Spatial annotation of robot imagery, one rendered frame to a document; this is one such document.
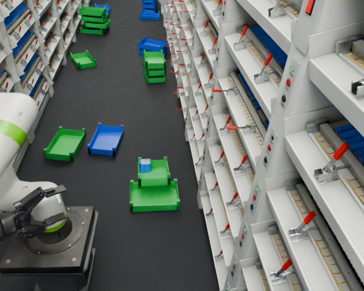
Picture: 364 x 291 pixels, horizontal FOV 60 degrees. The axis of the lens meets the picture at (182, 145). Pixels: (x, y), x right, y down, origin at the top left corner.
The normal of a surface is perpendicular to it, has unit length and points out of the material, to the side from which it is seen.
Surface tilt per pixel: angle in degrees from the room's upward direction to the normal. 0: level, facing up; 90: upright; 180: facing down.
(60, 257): 2
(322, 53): 90
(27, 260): 2
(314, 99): 90
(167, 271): 0
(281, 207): 18
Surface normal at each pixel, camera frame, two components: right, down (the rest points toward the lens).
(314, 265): -0.25, -0.74
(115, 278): 0.07, -0.79
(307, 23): -0.99, 0.02
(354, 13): 0.11, 0.62
